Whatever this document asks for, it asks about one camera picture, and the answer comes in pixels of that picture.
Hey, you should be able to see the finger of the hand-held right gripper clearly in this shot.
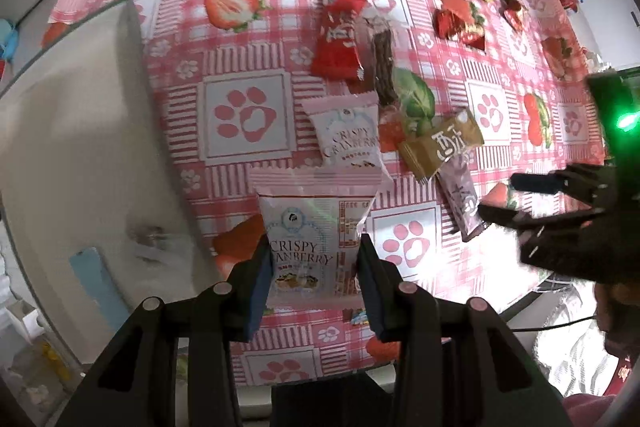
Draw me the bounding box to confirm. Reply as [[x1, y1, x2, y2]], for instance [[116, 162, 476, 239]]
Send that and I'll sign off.
[[510, 164, 618, 208], [477, 202, 616, 280]]

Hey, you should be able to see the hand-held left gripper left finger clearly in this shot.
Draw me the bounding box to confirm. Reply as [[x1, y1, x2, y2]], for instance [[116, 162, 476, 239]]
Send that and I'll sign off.
[[55, 234, 274, 427]]

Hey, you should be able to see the clear packet with dark jerky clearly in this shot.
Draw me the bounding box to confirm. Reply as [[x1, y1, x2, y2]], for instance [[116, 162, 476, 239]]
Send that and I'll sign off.
[[357, 14, 401, 108]]

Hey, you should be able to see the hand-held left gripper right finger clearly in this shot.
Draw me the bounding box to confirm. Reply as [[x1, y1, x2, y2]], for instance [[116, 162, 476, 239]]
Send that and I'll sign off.
[[356, 234, 576, 427]]

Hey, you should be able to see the black cable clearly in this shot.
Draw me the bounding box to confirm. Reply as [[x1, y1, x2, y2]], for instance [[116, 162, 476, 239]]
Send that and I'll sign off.
[[510, 316, 601, 333]]

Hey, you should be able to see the purple brown snack packet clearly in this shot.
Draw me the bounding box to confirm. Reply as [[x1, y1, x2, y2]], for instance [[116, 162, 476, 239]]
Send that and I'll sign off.
[[437, 157, 488, 242]]

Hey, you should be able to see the white plastic storage box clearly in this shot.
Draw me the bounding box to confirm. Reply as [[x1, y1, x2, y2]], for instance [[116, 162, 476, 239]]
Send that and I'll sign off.
[[0, 0, 221, 368]]

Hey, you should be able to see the red foil snack packet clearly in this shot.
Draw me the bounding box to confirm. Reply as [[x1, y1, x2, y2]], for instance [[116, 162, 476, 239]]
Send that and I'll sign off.
[[432, 0, 488, 52]]

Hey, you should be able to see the light blue snack packet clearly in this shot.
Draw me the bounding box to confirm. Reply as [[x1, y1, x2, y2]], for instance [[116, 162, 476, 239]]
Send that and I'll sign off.
[[69, 247, 128, 338]]

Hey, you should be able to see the strawberry print checked tablecloth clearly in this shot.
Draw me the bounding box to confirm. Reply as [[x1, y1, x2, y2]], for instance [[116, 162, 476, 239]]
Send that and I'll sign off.
[[42, 0, 608, 388]]

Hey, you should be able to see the person's right hand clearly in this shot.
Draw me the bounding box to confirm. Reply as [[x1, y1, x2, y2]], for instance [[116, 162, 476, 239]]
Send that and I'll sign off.
[[594, 282, 640, 358]]

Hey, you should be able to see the golden brown snack packet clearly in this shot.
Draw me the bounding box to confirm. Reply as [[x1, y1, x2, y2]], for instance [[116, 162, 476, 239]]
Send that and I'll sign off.
[[398, 108, 485, 182]]

